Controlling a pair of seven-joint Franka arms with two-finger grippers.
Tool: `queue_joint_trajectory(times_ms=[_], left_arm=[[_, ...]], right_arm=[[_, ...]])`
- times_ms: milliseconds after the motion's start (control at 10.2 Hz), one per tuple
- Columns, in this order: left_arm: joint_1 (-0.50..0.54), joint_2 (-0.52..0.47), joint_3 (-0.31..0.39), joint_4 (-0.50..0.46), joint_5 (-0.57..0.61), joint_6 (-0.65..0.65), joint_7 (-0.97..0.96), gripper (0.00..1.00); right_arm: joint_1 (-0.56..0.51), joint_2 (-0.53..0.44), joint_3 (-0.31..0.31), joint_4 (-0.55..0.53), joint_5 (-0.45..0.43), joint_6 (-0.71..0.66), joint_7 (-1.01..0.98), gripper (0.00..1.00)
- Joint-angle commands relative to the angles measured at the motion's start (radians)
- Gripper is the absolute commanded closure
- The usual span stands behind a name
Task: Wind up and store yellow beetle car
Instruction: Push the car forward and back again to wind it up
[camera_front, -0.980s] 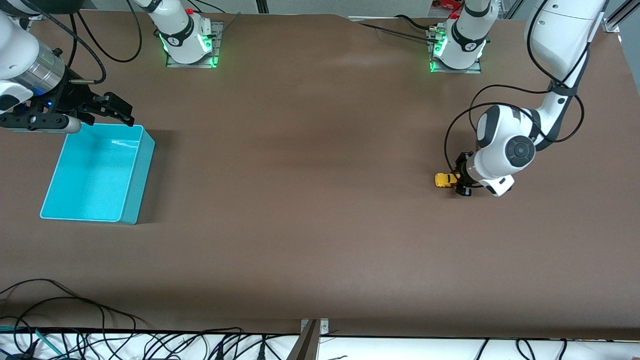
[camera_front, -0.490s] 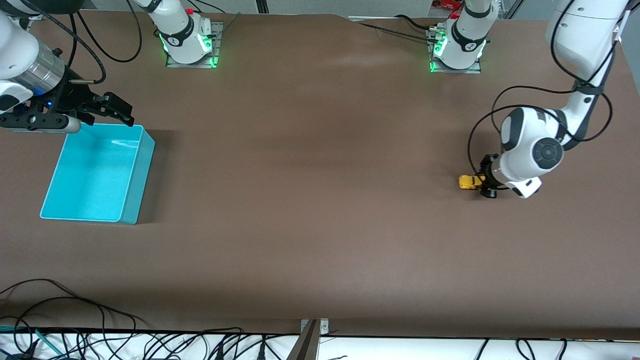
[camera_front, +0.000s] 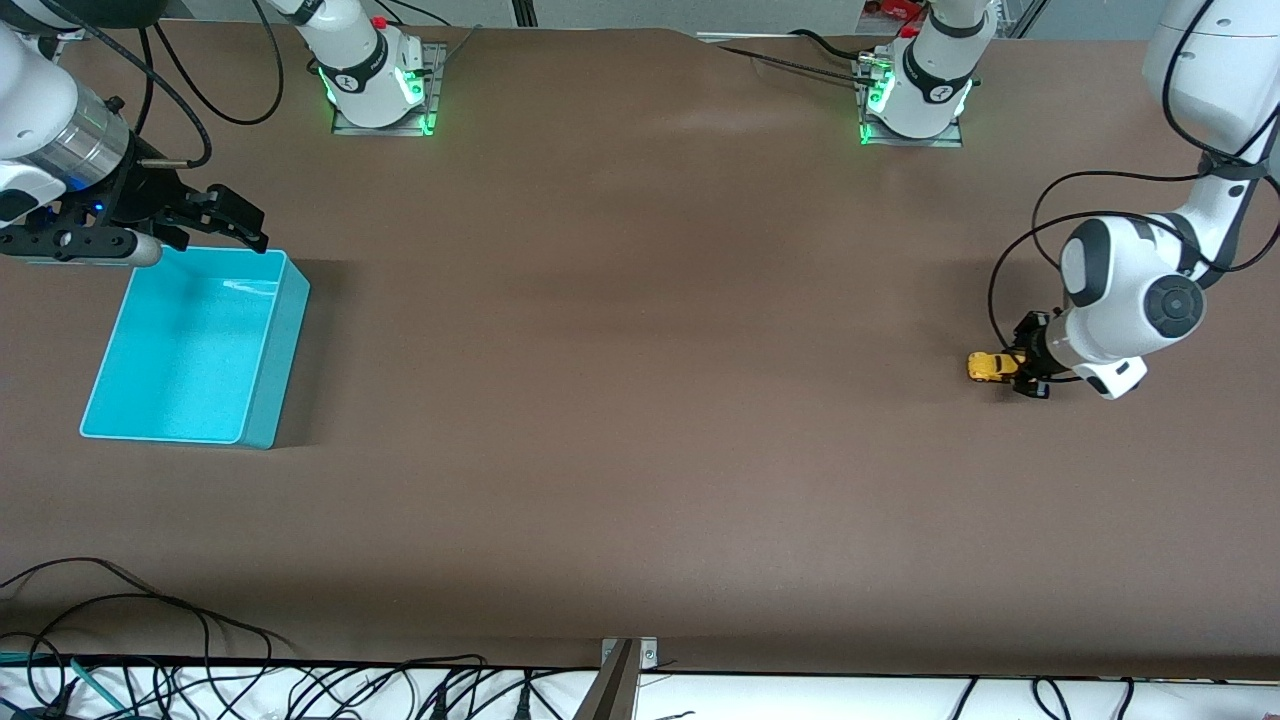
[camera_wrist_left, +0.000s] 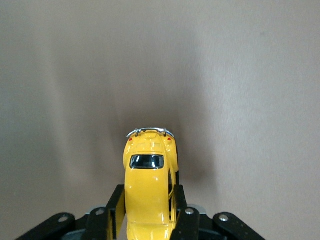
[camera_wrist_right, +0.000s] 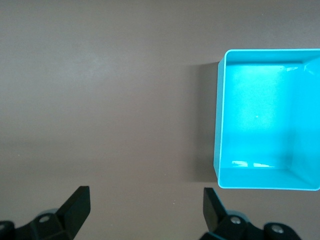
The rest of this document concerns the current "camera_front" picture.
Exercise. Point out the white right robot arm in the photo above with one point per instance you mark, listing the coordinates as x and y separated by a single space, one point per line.
350 50

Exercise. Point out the dark metal strut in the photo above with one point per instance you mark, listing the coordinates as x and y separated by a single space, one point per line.
610 695

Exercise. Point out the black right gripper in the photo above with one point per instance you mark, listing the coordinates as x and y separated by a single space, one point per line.
148 196

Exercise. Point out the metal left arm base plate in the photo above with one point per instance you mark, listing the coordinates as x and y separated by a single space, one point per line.
915 143

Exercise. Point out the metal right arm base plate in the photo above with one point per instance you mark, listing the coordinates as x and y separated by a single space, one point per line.
436 80

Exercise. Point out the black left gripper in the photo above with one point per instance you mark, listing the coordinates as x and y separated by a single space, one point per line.
1034 346

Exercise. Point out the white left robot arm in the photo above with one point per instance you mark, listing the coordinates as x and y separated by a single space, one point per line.
1120 290

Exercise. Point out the small metal table bracket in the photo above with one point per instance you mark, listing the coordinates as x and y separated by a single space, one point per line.
648 652

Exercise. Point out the teal plastic bin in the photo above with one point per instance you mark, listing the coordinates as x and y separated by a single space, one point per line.
180 350

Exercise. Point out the yellow beetle toy car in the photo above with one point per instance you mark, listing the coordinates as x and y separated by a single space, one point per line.
985 367

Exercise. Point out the red background object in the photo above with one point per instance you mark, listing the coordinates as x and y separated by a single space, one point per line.
895 8

